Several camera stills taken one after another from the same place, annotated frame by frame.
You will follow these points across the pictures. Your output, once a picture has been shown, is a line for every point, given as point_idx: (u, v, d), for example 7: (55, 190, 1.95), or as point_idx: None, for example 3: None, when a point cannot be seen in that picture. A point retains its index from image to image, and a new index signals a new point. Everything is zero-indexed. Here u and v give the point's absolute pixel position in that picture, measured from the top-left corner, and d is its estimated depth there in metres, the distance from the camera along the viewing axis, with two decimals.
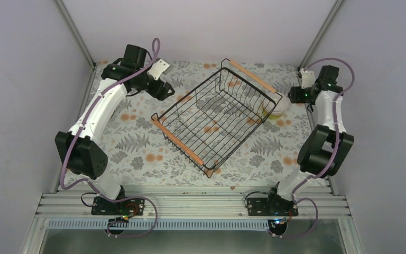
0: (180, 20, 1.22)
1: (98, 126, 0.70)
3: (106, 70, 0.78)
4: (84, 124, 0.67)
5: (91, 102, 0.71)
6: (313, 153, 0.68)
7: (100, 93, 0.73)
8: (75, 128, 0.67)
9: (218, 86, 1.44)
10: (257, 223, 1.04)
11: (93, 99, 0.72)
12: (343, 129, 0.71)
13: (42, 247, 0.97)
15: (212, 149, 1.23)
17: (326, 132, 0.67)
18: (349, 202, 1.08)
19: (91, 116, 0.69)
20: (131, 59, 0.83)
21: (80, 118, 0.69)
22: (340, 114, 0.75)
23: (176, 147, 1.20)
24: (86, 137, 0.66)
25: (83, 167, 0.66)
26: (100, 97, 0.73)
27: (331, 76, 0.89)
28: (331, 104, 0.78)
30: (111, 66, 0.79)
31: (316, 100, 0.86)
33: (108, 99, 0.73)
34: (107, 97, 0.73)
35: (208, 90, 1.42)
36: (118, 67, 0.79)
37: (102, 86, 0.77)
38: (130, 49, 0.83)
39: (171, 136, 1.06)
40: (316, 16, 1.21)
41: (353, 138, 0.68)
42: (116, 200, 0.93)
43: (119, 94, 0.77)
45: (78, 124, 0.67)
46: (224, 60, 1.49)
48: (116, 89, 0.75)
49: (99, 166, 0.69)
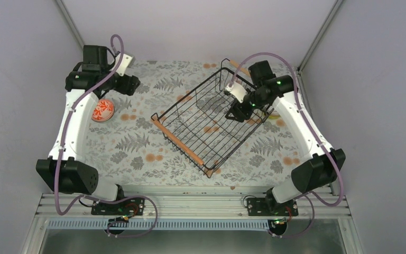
0: (178, 20, 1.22)
1: (79, 142, 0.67)
3: (69, 80, 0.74)
4: (63, 146, 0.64)
5: (64, 120, 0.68)
6: (314, 180, 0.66)
7: (71, 109, 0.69)
8: (55, 152, 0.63)
9: (217, 86, 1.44)
10: (257, 223, 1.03)
11: (65, 116, 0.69)
12: (329, 145, 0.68)
13: (42, 247, 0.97)
15: (212, 149, 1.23)
17: (319, 162, 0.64)
18: (349, 202, 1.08)
19: (67, 135, 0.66)
20: (92, 61, 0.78)
21: (58, 139, 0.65)
22: (313, 123, 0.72)
23: (176, 147, 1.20)
24: (70, 159, 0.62)
25: (74, 186, 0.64)
26: (72, 112, 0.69)
27: (267, 72, 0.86)
28: (302, 117, 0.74)
30: (73, 76, 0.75)
31: (275, 107, 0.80)
33: (80, 112, 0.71)
34: (79, 109, 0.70)
35: (208, 90, 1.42)
36: (80, 74, 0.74)
37: (70, 100, 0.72)
38: (88, 52, 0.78)
39: (171, 135, 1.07)
40: (316, 16, 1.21)
41: (342, 151, 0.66)
42: (114, 200, 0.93)
43: (90, 105, 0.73)
45: (57, 147, 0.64)
46: (224, 60, 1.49)
48: (86, 99, 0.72)
49: (91, 182, 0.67)
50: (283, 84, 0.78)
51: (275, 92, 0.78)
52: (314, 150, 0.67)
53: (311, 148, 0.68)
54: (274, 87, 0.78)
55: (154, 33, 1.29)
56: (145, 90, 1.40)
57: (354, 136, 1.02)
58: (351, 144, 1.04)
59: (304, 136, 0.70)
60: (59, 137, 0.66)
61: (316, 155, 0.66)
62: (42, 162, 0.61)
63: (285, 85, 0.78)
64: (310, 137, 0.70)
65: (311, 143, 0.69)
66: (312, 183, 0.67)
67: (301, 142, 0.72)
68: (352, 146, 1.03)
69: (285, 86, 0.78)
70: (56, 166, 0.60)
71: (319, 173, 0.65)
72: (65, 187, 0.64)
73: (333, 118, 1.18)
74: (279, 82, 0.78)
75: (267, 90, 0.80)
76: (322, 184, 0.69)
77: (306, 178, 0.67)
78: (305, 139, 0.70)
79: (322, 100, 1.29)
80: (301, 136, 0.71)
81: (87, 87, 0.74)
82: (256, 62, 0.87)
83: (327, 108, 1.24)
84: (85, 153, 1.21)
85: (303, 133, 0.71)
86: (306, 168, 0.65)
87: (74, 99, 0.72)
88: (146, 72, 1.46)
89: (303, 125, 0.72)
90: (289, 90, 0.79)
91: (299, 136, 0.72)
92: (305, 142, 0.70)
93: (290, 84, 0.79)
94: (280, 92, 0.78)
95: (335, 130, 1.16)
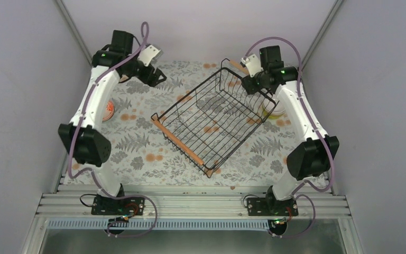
0: (179, 19, 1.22)
1: (98, 113, 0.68)
3: (96, 59, 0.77)
4: (84, 114, 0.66)
5: (87, 92, 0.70)
6: (306, 165, 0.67)
7: (94, 82, 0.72)
8: (75, 118, 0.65)
9: (218, 85, 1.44)
10: (257, 223, 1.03)
11: (89, 88, 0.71)
12: (324, 132, 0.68)
13: (42, 247, 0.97)
15: (212, 149, 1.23)
17: (312, 145, 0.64)
18: (349, 202, 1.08)
19: (90, 105, 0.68)
20: (120, 45, 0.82)
21: (80, 108, 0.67)
22: (311, 110, 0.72)
23: (176, 147, 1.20)
24: (88, 127, 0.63)
25: (90, 154, 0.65)
26: (95, 85, 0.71)
27: (277, 57, 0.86)
28: (300, 102, 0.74)
30: (100, 54, 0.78)
31: (277, 94, 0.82)
33: (102, 86, 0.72)
34: (101, 83, 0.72)
35: (208, 90, 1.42)
36: (107, 53, 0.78)
37: (94, 74, 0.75)
38: (117, 36, 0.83)
39: (171, 135, 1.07)
40: (316, 16, 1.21)
41: (337, 138, 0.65)
42: (116, 197, 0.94)
43: (112, 81, 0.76)
45: (79, 115, 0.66)
46: (224, 60, 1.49)
48: (109, 75, 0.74)
49: (104, 152, 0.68)
50: (286, 74, 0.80)
51: (278, 81, 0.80)
52: (308, 135, 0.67)
53: (306, 133, 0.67)
54: (278, 76, 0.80)
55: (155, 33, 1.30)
56: (145, 90, 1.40)
57: (354, 136, 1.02)
58: (351, 144, 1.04)
59: (300, 120, 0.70)
60: (81, 107, 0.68)
61: (311, 139, 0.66)
62: (63, 127, 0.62)
63: (288, 76, 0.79)
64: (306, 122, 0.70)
65: (306, 128, 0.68)
66: (304, 167, 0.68)
67: (297, 126, 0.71)
68: (352, 146, 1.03)
69: (289, 76, 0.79)
70: (76, 131, 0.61)
71: (311, 158, 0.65)
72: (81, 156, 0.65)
73: (333, 118, 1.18)
74: (283, 71, 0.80)
75: (271, 79, 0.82)
76: (315, 171, 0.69)
77: (298, 160, 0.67)
78: (301, 125, 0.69)
79: (322, 100, 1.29)
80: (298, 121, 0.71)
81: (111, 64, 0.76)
82: (267, 46, 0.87)
83: (327, 108, 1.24)
84: None
85: (300, 118, 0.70)
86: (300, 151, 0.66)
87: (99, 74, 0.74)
88: None
89: (301, 111, 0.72)
90: (293, 80, 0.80)
91: (296, 121, 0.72)
92: (301, 126, 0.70)
93: (294, 74, 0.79)
94: (283, 81, 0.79)
95: (335, 130, 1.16)
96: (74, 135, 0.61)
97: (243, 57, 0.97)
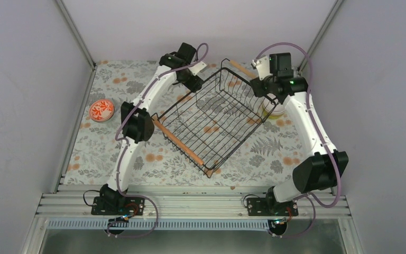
0: (179, 20, 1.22)
1: (153, 101, 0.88)
3: (163, 59, 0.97)
4: (143, 99, 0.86)
5: (149, 83, 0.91)
6: (314, 181, 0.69)
7: (157, 76, 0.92)
8: (136, 100, 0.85)
9: (217, 85, 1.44)
10: (257, 223, 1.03)
11: (152, 80, 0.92)
12: (333, 147, 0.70)
13: (42, 247, 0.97)
15: (212, 149, 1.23)
17: (320, 160, 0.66)
18: (349, 202, 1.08)
19: (149, 93, 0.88)
20: (184, 54, 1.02)
21: (140, 93, 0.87)
22: (320, 124, 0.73)
23: (176, 147, 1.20)
24: (144, 109, 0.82)
25: (136, 131, 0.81)
26: (156, 80, 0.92)
27: (287, 65, 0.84)
28: (308, 114, 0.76)
30: (167, 56, 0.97)
31: (285, 105, 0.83)
33: (163, 81, 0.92)
34: (162, 79, 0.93)
35: (208, 90, 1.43)
36: (173, 57, 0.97)
37: (159, 71, 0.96)
38: (184, 47, 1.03)
39: (170, 135, 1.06)
40: (316, 17, 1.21)
41: (347, 154, 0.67)
42: (123, 192, 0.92)
43: (170, 80, 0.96)
45: (139, 98, 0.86)
46: (224, 60, 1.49)
48: (170, 74, 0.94)
49: (148, 132, 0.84)
50: (295, 85, 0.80)
51: (287, 91, 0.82)
52: (316, 149, 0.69)
53: (314, 147, 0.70)
54: (286, 85, 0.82)
55: (154, 33, 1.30)
56: None
57: (355, 136, 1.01)
58: (351, 144, 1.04)
59: (308, 134, 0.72)
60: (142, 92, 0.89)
61: (319, 154, 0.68)
62: (126, 104, 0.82)
63: (298, 85, 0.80)
64: (314, 136, 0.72)
65: (315, 142, 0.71)
66: (311, 182, 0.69)
67: (305, 139, 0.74)
68: (352, 146, 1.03)
69: (298, 87, 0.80)
70: (132, 110, 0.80)
71: (318, 174, 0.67)
72: (130, 132, 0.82)
73: (333, 118, 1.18)
74: (293, 82, 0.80)
75: (280, 89, 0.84)
76: (322, 187, 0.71)
77: (306, 175, 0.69)
78: (310, 138, 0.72)
79: (322, 100, 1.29)
80: (306, 135, 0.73)
81: (175, 66, 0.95)
82: (278, 53, 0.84)
83: (327, 108, 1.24)
84: (85, 153, 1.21)
85: (308, 132, 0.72)
86: (307, 165, 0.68)
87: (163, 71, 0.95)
88: (146, 72, 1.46)
89: (308, 124, 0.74)
90: (302, 91, 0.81)
91: (304, 136, 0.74)
92: (308, 140, 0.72)
93: (303, 85, 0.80)
94: (292, 92, 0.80)
95: (335, 130, 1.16)
96: (130, 112, 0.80)
97: (254, 60, 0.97)
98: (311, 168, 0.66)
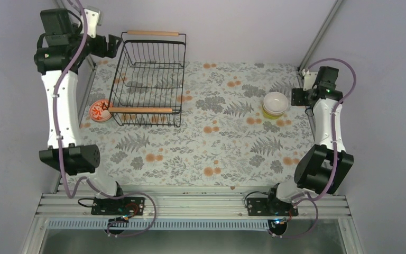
0: (178, 18, 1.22)
1: (74, 124, 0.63)
3: (39, 61, 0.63)
4: (59, 133, 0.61)
5: (51, 107, 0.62)
6: (311, 173, 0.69)
7: (54, 94, 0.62)
8: (53, 141, 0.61)
9: (129, 64, 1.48)
10: (257, 223, 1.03)
11: (52, 102, 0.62)
12: (342, 147, 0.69)
13: (42, 247, 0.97)
15: (188, 120, 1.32)
17: (323, 152, 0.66)
18: (349, 203, 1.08)
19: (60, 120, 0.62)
20: (55, 31, 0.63)
21: (52, 128, 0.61)
22: (340, 127, 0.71)
23: (143, 123, 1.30)
24: (71, 145, 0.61)
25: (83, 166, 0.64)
26: (56, 98, 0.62)
27: (331, 79, 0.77)
28: (331, 117, 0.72)
30: (42, 53, 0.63)
31: (314, 109, 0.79)
33: (65, 94, 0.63)
34: (64, 93, 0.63)
35: (127, 70, 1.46)
36: (50, 51, 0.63)
37: (49, 82, 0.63)
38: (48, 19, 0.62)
39: (131, 111, 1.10)
40: (316, 16, 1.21)
41: (352, 159, 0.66)
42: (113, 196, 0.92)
43: (73, 81, 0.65)
45: (54, 136, 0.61)
46: (122, 34, 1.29)
48: (67, 78, 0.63)
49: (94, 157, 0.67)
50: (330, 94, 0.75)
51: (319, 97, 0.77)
52: (324, 143, 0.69)
53: (324, 141, 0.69)
54: (321, 92, 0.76)
55: None
56: (143, 90, 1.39)
57: (354, 136, 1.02)
58: (351, 144, 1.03)
59: (323, 129, 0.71)
60: (52, 124, 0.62)
61: (324, 147, 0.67)
62: (45, 154, 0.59)
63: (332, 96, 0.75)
64: (328, 132, 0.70)
65: (326, 137, 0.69)
66: (307, 173, 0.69)
67: (319, 134, 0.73)
68: (352, 147, 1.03)
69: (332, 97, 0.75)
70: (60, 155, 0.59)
71: (317, 165, 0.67)
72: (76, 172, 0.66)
73: None
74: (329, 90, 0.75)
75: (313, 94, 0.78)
76: (317, 184, 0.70)
77: (305, 163, 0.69)
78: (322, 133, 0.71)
79: None
80: (321, 130, 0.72)
81: (62, 62, 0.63)
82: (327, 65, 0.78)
83: None
84: None
85: (324, 127, 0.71)
86: (310, 153, 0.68)
87: (55, 81, 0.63)
88: (146, 72, 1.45)
89: (327, 123, 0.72)
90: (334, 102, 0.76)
91: (320, 130, 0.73)
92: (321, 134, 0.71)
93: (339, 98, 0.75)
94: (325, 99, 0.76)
95: None
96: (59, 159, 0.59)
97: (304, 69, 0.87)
98: (312, 154, 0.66)
